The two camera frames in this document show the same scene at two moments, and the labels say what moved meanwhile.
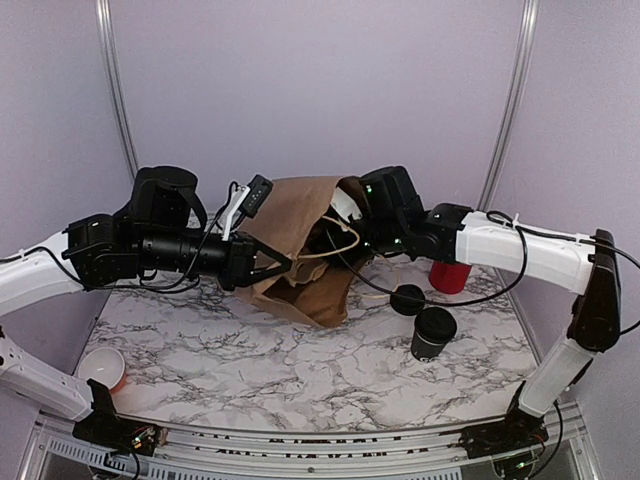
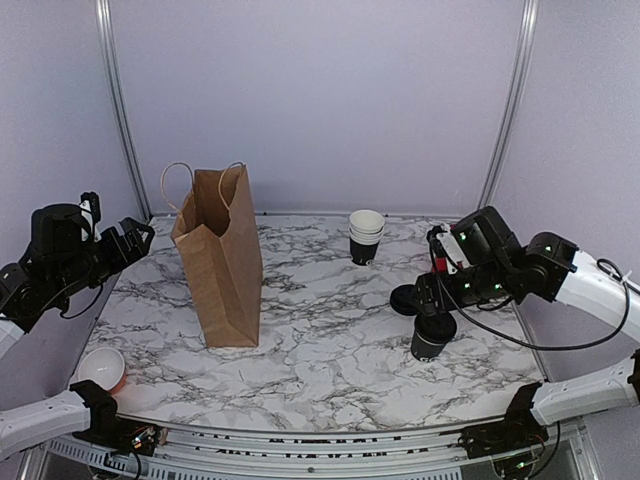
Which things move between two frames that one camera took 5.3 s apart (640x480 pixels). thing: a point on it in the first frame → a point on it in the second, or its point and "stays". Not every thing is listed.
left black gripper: x=238 y=271 → x=136 y=249
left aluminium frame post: x=110 y=66 stays
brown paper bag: x=282 y=219 → x=219 y=242
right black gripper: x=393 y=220 → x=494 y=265
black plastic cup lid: x=435 y=325 stays
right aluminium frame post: x=527 y=27 stays
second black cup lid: x=407 y=300 stays
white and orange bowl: x=104 y=366 stays
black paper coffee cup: x=425 y=350 stays
